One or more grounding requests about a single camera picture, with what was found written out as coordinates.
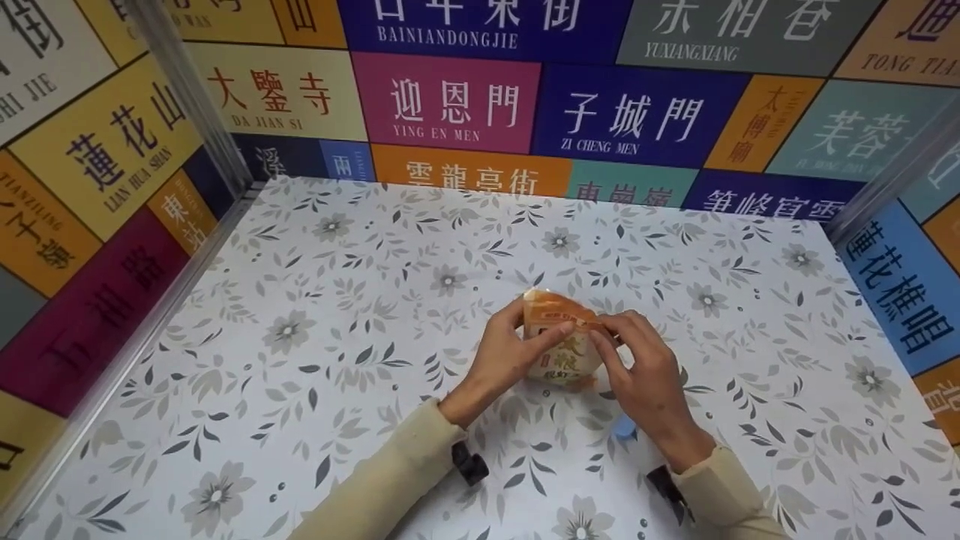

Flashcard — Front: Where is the person's left hand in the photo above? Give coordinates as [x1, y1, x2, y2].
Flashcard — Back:
[438, 298, 576, 429]

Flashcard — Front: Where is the person's right hand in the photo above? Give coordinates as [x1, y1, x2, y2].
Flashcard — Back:
[588, 310, 717, 474]

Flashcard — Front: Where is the orange snack packet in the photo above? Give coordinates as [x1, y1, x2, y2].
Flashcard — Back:
[520, 288, 610, 392]

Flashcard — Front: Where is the person's right forearm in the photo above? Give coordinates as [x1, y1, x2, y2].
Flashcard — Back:
[670, 445, 790, 540]

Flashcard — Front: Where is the person's left forearm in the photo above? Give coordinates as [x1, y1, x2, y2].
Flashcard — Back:
[287, 397, 469, 540]

